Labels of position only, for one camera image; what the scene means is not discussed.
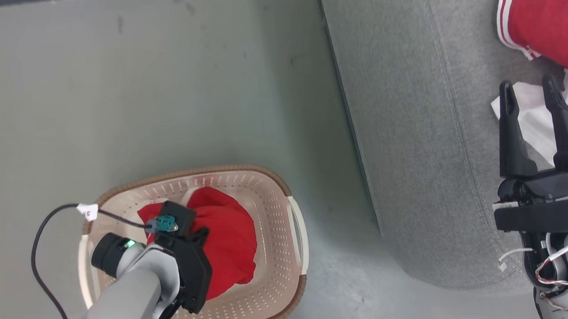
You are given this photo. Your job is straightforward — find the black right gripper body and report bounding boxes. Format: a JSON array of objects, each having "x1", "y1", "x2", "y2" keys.
[{"x1": 491, "y1": 157, "x2": 568, "y2": 236}]

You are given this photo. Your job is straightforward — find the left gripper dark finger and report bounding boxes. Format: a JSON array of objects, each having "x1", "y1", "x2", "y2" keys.
[{"x1": 188, "y1": 226, "x2": 210, "y2": 245}]

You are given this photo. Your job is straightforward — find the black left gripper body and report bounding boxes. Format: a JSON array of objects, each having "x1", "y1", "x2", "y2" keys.
[{"x1": 150, "y1": 230, "x2": 215, "y2": 316}]

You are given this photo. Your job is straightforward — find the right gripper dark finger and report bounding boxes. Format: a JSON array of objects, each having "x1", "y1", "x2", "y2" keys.
[
  {"x1": 536, "y1": 74, "x2": 568, "y2": 172},
  {"x1": 494, "y1": 81, "x2": 544, "y2": 180}
]

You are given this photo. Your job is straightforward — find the plain red garment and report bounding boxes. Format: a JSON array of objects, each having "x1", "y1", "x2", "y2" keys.
[{"x1": 131, "y1": 182, "x2": 262, "y2": 304}]

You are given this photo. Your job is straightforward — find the red white striped jacket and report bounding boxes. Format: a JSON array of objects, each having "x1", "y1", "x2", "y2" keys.
[{"x1": 487, "y1": 0, "x2": 568, "y2": 167}]

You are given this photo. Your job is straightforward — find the beige perforated laundry basket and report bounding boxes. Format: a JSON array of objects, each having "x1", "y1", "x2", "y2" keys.
[{"x1": 74, "y1": 155, "x2": 315, "y2": 319}]

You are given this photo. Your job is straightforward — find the grey fabric sofa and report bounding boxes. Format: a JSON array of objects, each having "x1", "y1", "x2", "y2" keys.
[{"x1": 299, "y1": 0, "x2": 568, "y2": 299}]

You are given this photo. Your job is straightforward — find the thin dark cable under gripper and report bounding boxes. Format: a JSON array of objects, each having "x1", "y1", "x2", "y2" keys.
[{"x1": 155, "y1": 295, "x2": 184, "y2": 319}]

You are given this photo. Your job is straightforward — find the white cable with plug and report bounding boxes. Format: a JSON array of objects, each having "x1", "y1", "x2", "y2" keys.
[{"x1": 498, "y1": 245, "x2": 536, "y2": 273}]

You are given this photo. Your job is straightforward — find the red white twisted wires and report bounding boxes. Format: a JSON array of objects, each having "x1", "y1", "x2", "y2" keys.
[{"x1": 531, "y1": 226, "x2": 568, "y2": 317}]

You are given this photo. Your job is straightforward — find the white paper cable tag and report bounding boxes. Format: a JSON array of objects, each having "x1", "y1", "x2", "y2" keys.
[{"x1": 76, "y1": 202, "x2": 100, "y2": 222}]

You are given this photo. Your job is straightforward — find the black cable with teal connector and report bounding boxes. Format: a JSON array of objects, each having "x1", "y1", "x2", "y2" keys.
[{"x1": 27, "y1": 200, "x2": 179, "y2": 319}]

